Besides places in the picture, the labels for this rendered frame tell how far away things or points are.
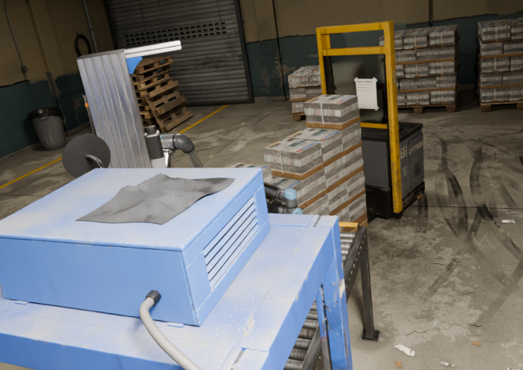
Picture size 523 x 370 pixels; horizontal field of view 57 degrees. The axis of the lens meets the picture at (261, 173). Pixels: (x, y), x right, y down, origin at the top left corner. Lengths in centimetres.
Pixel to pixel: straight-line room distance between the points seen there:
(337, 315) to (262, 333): 57
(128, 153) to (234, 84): 826
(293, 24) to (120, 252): 946
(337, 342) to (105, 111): 182
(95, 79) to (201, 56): 853
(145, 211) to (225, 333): 35
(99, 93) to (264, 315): 196
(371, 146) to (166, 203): 379
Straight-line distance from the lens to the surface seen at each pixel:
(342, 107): 408
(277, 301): 113
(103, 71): 279
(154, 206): 118
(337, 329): 163
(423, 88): 842
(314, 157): 382
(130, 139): 287
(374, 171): 491
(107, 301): 122
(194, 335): 110
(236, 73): 1094
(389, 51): 434
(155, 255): 105
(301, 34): 1034
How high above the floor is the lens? 220
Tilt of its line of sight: 20 degrees down
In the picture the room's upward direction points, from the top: 9 degrees counter-clockwise
